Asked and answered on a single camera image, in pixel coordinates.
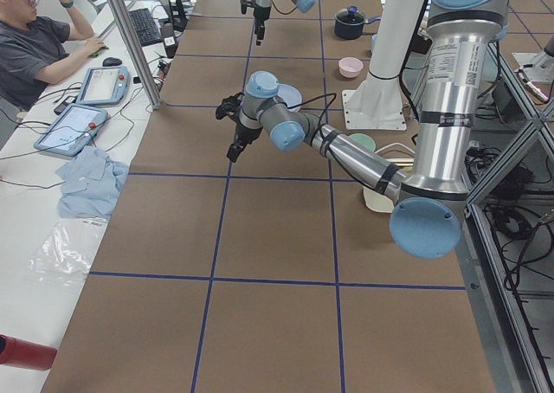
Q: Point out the blue plate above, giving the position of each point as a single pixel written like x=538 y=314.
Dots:
x=291 y=95

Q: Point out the dark blue pot with lid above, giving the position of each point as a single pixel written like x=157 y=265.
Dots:
x=350 y=22

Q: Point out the black box with label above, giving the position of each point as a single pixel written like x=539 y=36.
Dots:
x=169 y=40

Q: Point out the pink bowl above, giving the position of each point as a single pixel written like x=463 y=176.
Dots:
x=350 y=67

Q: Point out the black keyboard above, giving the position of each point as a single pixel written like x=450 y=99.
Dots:
x=145 y=27

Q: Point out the green bowl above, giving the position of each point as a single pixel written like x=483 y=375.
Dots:
x=364 y=140

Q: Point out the far blue teach pendant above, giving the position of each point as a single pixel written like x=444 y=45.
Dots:
x=104 y=86

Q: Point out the blue teach pendant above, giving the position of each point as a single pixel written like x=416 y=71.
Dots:
x=72 y=130
x=104 y=86

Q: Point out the light blue shirt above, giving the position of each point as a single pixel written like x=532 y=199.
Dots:
x=92 y=184

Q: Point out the black computer mouse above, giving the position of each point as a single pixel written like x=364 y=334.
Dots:
x=111 y=62

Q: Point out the near blue teach pendant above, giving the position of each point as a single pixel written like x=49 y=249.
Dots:
x=72 y=130

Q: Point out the clear plastic bag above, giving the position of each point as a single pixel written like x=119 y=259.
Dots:
x=66 y=256

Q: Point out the seated person in grey shirt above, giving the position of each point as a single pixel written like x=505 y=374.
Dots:
x=38 y=51

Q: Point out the red cylinder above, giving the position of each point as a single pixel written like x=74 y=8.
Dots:
x=20 y=353

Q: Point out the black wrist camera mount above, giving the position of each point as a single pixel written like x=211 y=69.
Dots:
x=230 y=107

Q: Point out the white camera stand column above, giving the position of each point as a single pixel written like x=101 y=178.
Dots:
x=377 y=103

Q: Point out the aluminium frame post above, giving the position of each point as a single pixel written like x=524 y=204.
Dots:
x=135 y=51

